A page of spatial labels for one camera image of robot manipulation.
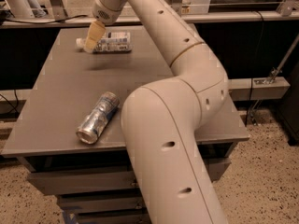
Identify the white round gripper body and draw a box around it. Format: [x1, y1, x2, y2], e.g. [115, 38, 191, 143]
[93, 0, 126, 25]

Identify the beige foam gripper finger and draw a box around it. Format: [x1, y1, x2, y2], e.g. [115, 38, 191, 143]
[83, 21, 106, 53]

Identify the clear plastic water bottle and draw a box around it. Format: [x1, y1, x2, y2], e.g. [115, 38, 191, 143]
[76, 32, 133, 53]

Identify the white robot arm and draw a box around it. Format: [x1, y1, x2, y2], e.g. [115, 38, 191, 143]
[84, 0, 228, 224]

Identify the white pipe background left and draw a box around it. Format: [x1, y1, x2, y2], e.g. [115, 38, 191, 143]
[6, 0, 34, 19]

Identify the silver aluminium drink can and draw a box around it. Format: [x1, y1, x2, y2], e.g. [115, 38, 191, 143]
[76, 91, 120, 145]

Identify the top grey drawer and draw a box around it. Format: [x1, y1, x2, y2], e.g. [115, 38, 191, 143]
[27, 158, 232, 197]

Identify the grey drawer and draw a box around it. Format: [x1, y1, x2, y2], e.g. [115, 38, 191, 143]
[27, 158, 232, 197]
[76, 209, 151, 224]
[58, 197, 145, 214]

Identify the grey drawer cabinet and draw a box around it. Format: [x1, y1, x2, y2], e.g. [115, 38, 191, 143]
[0, 24, 250, 224]

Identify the middle grey drawer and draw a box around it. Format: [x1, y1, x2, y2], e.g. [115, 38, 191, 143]
[58, 197, 145, 214]

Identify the bottom grey drawer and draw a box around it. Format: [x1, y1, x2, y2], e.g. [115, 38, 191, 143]
[76, 209, 151, 224]

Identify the black cable on rail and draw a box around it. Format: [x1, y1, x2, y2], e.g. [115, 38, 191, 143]
[3, 14, 89, 25]

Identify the left metal bracket post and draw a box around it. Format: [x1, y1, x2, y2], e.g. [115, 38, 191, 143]
[50, 0, 68, 21]

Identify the grey metal rail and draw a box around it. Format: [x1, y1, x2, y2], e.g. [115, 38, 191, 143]
[0, 10, 299, 30]

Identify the black cable lower left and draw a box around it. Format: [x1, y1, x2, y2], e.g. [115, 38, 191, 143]
[0, 89, 21, 116]

